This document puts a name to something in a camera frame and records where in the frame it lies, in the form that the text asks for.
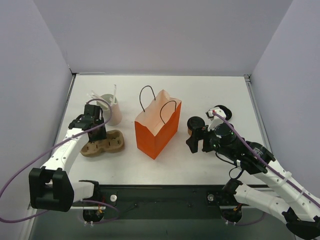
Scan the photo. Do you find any white cylindrical straw holder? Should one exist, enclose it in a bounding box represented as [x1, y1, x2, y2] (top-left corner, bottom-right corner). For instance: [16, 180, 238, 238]
[96, 94, 123, 126]

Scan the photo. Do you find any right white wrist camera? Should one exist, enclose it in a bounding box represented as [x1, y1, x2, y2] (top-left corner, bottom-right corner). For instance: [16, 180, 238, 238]
[205, 107, 226, 130]

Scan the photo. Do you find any brown pulp cup carrier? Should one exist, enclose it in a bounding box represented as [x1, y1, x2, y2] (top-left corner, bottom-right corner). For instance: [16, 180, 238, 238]
[80, 130, 125, 158]

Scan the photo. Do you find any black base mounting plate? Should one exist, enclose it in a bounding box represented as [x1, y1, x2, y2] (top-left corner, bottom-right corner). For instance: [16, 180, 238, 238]
[72, 184, 252, 221]

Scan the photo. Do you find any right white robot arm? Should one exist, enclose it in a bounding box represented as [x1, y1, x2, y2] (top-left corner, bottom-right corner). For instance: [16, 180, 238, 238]
[186, 118, 320, 240]

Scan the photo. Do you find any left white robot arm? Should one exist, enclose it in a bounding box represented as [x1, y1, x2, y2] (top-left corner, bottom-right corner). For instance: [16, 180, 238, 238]
[28, 104, 106, 212]

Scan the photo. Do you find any brown paper coffee cup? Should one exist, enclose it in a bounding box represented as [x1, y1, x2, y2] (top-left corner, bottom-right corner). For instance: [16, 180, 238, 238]
[187, 129, 193, 136]

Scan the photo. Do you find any orange paper bag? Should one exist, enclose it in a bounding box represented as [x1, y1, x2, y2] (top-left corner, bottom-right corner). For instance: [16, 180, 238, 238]
[134, 85, 182, 160]

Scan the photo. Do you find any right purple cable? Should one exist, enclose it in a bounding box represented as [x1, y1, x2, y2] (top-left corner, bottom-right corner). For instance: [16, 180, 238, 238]
[212, 111, 320, 208]

